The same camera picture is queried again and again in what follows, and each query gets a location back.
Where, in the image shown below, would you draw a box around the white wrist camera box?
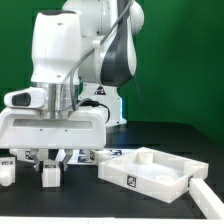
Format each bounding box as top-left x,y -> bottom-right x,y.
4,87 -> 46,108

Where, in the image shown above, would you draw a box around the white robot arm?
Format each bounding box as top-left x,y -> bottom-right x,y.
0,0 -> 144,163

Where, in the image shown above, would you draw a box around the white square table top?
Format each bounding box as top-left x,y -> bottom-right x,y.
98,147 -> 209,203

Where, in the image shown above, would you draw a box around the white obstacle bar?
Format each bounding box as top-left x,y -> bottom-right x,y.
189,178 -> 224,220

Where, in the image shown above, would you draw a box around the white marker sheet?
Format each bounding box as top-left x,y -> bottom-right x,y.
53,146 -> 138,166

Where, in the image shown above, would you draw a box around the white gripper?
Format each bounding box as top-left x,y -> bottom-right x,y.
0,108 -> 106,172

